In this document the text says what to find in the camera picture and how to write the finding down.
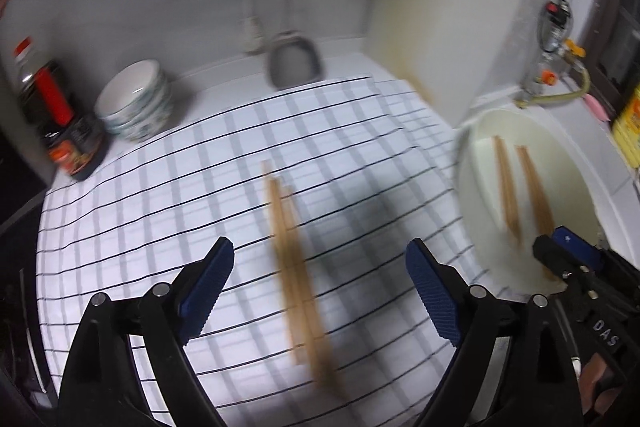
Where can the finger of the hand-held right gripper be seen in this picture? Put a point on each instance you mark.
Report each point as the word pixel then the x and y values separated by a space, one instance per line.
pixel 550 257
pixel 580 249

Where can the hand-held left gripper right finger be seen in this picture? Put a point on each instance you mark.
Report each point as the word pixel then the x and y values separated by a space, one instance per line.
pixel 434 294

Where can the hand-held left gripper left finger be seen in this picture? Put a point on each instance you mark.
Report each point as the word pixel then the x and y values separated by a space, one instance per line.
pixel 207 289

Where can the wooden chopstick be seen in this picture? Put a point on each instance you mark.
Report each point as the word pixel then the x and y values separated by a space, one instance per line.
pixel 501 177
pixel 546 212
pixel 531 187
pixel 512 212

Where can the pile of wooden chopsticks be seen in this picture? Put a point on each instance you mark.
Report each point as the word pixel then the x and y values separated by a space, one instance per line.
pixel 295 267

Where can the white plastic basin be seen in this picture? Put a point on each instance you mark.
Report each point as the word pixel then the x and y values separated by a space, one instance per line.
pixel 480 187

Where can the person's right hand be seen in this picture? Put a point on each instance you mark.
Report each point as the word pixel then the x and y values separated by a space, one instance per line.
pixel 602 374

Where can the white black checked cloth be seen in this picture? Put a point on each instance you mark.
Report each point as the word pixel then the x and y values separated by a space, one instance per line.
pixel 150 217

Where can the yellow oil bottle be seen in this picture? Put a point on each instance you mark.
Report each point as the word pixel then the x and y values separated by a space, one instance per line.
pixel 629 127

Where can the pink plastic piece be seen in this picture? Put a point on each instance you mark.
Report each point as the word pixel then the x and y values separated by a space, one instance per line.
pixel 596 107

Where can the white patterned bowl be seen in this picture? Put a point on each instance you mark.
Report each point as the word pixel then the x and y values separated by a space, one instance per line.
pixel 127 89
pixel 162 119

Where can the dark sauce jar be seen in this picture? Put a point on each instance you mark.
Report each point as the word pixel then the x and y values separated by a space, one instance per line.
pixel 77 147

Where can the stack of white bowls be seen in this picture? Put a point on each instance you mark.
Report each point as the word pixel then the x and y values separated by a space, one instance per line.
pixel 160 102

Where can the metal gas valve pipe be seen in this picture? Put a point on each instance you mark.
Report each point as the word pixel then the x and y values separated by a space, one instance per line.
pixel 557 37

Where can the red label sauce bottle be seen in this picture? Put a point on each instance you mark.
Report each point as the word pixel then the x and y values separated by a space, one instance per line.
pixel 42 87

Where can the white cutting board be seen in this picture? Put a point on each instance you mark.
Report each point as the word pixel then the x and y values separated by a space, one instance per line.
pixel 450 7

